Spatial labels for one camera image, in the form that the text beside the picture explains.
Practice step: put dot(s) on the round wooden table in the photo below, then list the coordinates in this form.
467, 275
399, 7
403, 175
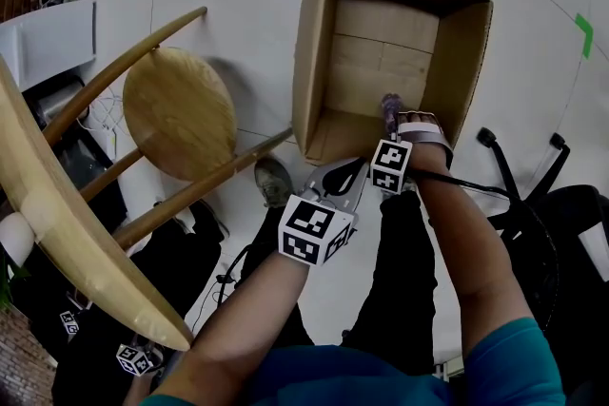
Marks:
57, 204

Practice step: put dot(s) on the white cabinet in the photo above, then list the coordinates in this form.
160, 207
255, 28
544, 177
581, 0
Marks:
47, 38

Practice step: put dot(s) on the white round object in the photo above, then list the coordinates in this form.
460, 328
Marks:
14, 237

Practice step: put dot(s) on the black bag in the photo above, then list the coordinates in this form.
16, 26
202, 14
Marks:
190, 228
92, 161

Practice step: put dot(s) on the person's right forearm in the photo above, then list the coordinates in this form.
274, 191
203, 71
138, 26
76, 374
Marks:
452, 228

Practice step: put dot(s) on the person's right hand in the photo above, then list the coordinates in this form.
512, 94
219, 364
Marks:
416, 116

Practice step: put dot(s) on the silver metal bin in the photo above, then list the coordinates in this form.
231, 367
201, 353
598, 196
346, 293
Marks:
57, 100

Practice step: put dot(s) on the small purple bottle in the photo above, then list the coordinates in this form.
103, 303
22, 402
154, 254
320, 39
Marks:
391, 109

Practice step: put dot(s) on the green floor tape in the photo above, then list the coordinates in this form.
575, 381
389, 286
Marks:
584, 35

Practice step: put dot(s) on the large black backpack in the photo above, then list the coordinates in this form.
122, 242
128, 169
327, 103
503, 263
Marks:
71, 290

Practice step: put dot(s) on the brown cardboard box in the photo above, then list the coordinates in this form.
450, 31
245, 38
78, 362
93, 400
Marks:
380, 52

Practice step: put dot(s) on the person's left forearm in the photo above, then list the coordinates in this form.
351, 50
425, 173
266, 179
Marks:
247, 314

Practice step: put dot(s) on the person's teal shirt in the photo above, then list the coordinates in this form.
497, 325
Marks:
380, 375

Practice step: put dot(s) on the person's right trouser leg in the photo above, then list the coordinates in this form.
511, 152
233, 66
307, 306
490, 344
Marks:
404, 276

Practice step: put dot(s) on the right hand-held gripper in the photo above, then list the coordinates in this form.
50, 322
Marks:
391, 164

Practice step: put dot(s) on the black office chair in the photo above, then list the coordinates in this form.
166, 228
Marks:
571, 299

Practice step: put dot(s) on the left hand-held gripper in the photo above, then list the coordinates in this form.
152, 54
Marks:
328, 195

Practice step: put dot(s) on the person's grey left shoe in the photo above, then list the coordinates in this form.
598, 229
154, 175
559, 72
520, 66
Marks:
273, 180

